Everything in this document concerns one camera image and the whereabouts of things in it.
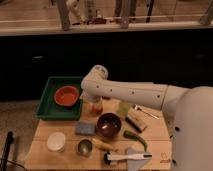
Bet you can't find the small metal cup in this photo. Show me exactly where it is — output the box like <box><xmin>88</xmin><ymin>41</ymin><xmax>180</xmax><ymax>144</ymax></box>
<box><xmin>77</xmin><ymin>139</ymin><xmax>93</xmax><ymax>156</ymax></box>

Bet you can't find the blue sponge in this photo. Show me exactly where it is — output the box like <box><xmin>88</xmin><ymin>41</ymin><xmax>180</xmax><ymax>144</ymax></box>
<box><xmin>75</xmin><ymin>122</ymin><xmax>95</xmax><ymax>136</ymax></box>

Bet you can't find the green plastic tray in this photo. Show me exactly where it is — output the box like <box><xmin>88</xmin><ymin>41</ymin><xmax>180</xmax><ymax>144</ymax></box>
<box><xmin>36</xmin><ymin>76</ymin><xmax>83</xmax><ymax>121</ymax></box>

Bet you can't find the green chili pepper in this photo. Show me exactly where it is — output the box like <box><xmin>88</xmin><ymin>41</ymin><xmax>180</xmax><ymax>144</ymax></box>
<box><xmin>123</xmin><ymin>130</ymin><xmax>148</xmax><ymax>151</ymax></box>

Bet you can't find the orange apple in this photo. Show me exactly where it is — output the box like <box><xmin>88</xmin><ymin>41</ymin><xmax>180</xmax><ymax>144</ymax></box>
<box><xmin>92</xmin><ymin>106</ymin><xmax>103</xmax><ymax>115</ymax></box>

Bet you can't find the wooden block brush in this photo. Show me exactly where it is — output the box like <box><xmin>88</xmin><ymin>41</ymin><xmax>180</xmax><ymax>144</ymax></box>
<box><xmin>125</xmin><ymin>113</ymin><xmax>147</xmax><ymax>133</ymax></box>

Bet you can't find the white paper cup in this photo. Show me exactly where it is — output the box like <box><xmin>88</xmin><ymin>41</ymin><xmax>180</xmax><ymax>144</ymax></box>
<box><xmin>46</xmin><ymin>132</ymin><xmax>66</xmax><ymax>152</ymax></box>

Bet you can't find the grey cloth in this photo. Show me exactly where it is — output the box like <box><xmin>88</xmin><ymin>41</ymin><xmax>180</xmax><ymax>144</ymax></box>
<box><xmin>126</xmin><ymin>147</ymin><xmax>152</xmax><ymax>171</ymax></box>

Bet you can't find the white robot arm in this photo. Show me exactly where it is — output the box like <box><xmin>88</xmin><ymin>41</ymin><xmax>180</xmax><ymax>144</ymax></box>
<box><xmin>81</xmin><ymin>65</ymin><xmax>213</xmax><ymax>171</ymax></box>

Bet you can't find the black stand on floor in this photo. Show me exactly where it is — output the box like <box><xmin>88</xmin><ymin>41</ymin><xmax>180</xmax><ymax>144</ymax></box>
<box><xmin>0</xmin><ymin>131</ymin><xmax>14</xmax><ymax>171</ymax></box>

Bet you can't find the green plastic cup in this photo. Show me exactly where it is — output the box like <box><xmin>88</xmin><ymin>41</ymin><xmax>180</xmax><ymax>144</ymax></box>
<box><xmin>117</xmin><ymin>102</ymin><xmax>131</xmax><ymax>117</ymax></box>

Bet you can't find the white handled brush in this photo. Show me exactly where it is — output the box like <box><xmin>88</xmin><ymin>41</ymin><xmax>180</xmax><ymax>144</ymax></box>
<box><xmin>104</xmin><ymin>153</ymin><xmax>152</xmax><ymax>164</ymax></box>

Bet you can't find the orange bowl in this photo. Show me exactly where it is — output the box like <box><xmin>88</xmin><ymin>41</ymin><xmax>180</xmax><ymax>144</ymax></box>
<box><xmin>54</xmin><ymin>85</ymin><xmax>79</xmax><ymax>107</ymax></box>

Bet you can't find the yellow corn cob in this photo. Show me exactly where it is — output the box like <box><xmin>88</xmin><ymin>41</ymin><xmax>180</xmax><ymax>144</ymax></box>
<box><xmin>92</xmin><ymin>138</ymin><xmax>117</xmax><ymax>152</ymax></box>

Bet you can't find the dark purple bowl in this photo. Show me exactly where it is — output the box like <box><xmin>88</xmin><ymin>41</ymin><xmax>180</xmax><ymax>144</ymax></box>
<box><xmin>96</xmin><ymin>113</ymin><xmax>122</xmax><ymax>138</ymax></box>

